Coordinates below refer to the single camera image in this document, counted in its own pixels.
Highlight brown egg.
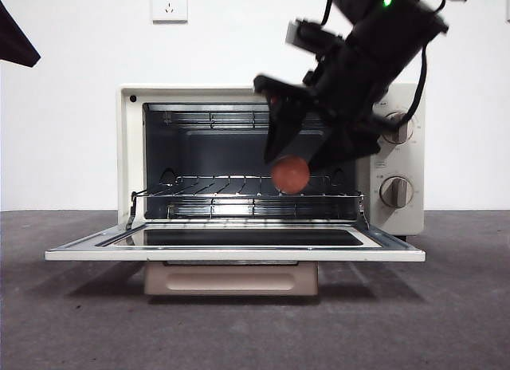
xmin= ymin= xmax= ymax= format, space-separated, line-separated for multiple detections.
xmin=270 ymin=156 xmax=311 ymax=196

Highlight glass oven door with handle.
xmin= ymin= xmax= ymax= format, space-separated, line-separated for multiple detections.
xmin=44 ymin=221 xmax=426 ymax=297

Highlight beige oven control knob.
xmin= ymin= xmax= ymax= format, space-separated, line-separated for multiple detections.
xmin=380 ymin=111 xmax=415 ymax=145
xmin=379 ymin=175 xmax=414 ymax=209

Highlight oven heating tube with guard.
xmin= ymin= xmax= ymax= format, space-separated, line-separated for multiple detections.
xmin=162 ymin=109 xmax=276 ymax=131
xmin=167 ymin=197 xmax=344 ymax=221

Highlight cream Toshiba toaster oven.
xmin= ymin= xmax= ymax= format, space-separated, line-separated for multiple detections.
xmin=116 ymin=82 xmax=426 ymax=240

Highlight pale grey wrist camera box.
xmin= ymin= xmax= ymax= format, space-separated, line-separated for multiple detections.
xmin=285 ymin=18 xmax=320 ymax=50

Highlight black camera cable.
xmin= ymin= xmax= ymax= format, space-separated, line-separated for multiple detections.
xmin=320 ymin=0 xmax=336 ymax=28

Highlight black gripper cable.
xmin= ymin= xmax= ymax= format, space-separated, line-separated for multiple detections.
xmin=396 ymin=0 xmax=447 ymax=127

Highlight metal wire oven rack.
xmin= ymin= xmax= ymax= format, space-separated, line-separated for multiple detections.
xmin=131 ymin=175 xmax=363 ymax=199

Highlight white wall socket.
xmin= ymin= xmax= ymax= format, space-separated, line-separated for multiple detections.
xmin=151 ymin=0 xmax=189 ymax=26

